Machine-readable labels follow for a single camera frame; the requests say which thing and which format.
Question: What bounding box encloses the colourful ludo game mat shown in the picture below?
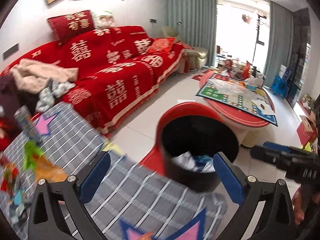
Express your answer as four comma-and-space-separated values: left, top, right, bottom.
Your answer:
196, 73, 279, 127

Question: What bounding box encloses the dark purple garment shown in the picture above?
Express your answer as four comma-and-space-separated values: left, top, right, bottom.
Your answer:
1, 75, 39, 122

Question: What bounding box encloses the black trash bin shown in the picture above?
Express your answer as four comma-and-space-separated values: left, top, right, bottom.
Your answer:
162, 116, 239, 192

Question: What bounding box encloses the red sofa with cover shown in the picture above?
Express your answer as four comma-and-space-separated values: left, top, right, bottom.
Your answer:
13, 26, 189, 135

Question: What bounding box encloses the tall light blue can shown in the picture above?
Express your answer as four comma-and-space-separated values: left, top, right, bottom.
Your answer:
14, 105, 42, 145

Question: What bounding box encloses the blue wrapper on table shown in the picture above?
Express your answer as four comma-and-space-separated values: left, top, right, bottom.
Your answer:
9, 190, 27, 225

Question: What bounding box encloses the green crumpled wrapper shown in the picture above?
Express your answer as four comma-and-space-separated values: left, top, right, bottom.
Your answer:
23, 140, 44, 171

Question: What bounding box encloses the teal curtain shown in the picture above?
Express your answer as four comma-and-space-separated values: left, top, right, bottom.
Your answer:
165, 0, 217, 66

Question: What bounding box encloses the beige fluffy blanket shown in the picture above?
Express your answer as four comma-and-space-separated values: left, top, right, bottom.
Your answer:
9, 59, 79, 94

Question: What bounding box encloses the blue plastic stool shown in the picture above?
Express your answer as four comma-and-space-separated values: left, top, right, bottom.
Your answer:
271, 75, 289, 99

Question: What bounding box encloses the beige leather armchair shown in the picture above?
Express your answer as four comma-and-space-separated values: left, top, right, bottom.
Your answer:
161, 26, 208, 70

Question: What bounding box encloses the small red square cushion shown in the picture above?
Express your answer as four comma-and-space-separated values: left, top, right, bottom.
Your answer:
148, 37, 175, 54

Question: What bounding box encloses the red snack wrapper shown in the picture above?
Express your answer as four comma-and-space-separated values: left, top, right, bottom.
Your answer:
1, 163, 21, 197

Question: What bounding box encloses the grey checked tablecloth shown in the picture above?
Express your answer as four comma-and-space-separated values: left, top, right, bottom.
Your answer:
0, 102, 228, 240

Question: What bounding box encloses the clear plastic bag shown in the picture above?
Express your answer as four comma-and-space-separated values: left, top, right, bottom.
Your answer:
208, 78, 255, 99

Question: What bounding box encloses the red embroidered cushion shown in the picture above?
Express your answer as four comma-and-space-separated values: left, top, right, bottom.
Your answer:
47, 10, 94, 43

